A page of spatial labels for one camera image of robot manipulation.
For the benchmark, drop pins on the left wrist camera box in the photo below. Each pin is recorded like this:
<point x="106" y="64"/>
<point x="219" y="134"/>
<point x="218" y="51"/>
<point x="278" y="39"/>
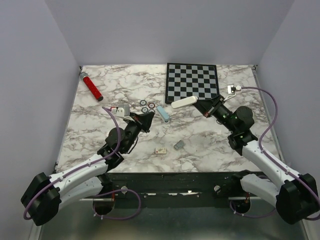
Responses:
<point x="121" y="111"/>

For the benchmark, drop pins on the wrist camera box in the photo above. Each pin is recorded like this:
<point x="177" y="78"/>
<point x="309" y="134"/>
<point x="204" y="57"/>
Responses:
<point x="232" y="91"/>
<point x="121" y="111"/>

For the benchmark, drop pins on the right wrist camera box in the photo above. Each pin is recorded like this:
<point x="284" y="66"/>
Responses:
<point x="232" y="91"/>

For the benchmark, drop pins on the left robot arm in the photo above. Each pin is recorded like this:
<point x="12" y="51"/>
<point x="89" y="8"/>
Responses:
<point x="47" y="194"/>

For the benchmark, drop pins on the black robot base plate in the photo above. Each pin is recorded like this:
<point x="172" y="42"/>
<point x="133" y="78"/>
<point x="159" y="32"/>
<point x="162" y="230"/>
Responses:
<point x="130" y="184"/>

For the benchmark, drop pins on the staple tray with staples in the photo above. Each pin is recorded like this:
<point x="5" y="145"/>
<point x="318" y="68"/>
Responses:
<point x="180" y="144"/>

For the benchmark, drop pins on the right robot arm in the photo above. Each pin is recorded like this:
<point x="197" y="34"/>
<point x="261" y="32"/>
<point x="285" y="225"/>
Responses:
<point x="294" y="196"/>

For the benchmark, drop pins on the brown hundred poker chip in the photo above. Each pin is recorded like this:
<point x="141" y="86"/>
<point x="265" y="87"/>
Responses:
<point x="151" y="105"/>

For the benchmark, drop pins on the white stapler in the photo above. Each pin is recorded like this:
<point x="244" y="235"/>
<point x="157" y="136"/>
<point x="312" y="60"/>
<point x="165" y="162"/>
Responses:
<point x="188" y="101"/>

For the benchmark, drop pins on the aluminium rail frame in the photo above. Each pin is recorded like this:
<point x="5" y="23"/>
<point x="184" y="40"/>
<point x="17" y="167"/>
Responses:
<point x="169" y="197"/>

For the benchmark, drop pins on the black grey chessboard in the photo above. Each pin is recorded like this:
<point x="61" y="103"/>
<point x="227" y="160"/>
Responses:
<point x="189" y="79"/>

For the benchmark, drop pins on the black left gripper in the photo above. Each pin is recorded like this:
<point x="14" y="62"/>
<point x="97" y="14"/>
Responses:
<point x="143" y="121"/>

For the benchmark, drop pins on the light blue stapler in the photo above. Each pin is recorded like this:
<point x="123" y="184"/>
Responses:
<point x="163" y="114"/>

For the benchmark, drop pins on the blue fifty poker chip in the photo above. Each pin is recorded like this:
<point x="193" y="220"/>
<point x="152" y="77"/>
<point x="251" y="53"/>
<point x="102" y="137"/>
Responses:
<point x="143" y="102"/>

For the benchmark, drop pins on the red glitter toy microphone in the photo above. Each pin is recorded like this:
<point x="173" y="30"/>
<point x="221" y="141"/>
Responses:
<point x="91" y="86"/>

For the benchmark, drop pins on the white staple box sleeve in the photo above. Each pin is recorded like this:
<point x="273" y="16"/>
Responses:
<point x="160" y="150"/>

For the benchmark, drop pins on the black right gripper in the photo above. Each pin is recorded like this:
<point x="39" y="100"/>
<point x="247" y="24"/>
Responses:
<point x="204" y="105"/>

